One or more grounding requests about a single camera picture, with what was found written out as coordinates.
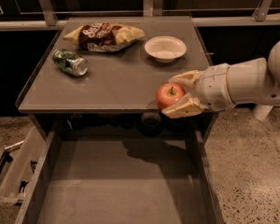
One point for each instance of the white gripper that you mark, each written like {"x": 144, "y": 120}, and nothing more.
{"x": 214, "y": 85}

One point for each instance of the red apple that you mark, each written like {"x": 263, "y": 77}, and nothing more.
{"x": 168, "y": 94}

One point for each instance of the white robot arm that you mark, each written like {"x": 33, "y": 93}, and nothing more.
{"x": 255, "y": 82}

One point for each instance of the grey counter cabinet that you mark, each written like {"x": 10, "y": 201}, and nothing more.
{"x": 121, "y": 82}

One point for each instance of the open grey top drawer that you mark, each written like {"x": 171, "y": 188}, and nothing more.
{"x": 121, "y": 180}

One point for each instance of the white paper bowl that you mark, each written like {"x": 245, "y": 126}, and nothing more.
{"x": 165, "y": 49}

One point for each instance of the yellow brown chip bag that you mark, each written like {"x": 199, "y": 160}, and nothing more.
{"x": 104, "y": 37}

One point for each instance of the green soda can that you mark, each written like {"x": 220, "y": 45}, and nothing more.
{"x": 70, "y": 62}

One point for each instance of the clear plastic storage bin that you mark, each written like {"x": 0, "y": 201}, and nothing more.
{"x": 16, "y": 183}

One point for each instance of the metal railing frame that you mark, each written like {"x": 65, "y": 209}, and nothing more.
{"x": 53, "y": 14}

